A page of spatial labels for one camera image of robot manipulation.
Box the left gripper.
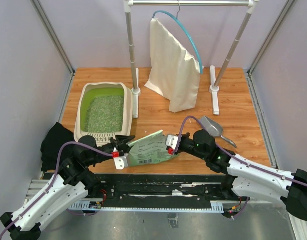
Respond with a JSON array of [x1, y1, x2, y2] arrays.
[[86, 135, 137, 166]]

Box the grey metal scoop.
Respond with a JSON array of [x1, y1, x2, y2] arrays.
[[199, 116, 237, 148]]

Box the green cat litter bag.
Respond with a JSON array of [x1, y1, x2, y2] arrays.
[[127, 130, 176, 167]]

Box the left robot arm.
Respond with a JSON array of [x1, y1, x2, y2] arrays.
[[0, 135, 135, 240]]

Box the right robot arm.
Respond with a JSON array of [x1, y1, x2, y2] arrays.
[[166, 130, 307, 221]]

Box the cream green litter box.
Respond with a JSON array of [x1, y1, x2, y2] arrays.
[[74, 82, 133, 147]]

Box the black cloth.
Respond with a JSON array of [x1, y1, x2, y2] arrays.
[[40, 122, 75, 172]]

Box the cream cloth bag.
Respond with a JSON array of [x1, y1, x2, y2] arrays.
[[145, 18, 201, 113]]

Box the blue clothes hanger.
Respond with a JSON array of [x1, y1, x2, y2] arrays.
[[152, 10, 204, 75]]

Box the white clothes rack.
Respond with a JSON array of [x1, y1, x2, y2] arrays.
[[123, 0, 261, 119]]

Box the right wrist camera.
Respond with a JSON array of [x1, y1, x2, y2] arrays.
[[165, 134, 182, 155]]

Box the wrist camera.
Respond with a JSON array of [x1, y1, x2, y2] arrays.
[[112, 151, 129, 170], [165, 134, 182, 155]]

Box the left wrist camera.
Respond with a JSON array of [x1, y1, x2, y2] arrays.
[[112, 151, 129, 170]]

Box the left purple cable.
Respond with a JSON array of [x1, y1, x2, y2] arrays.
[[0, 141, 119, 240]]

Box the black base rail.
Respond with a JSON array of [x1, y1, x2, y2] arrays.
[[43, 172, 276, 210]]

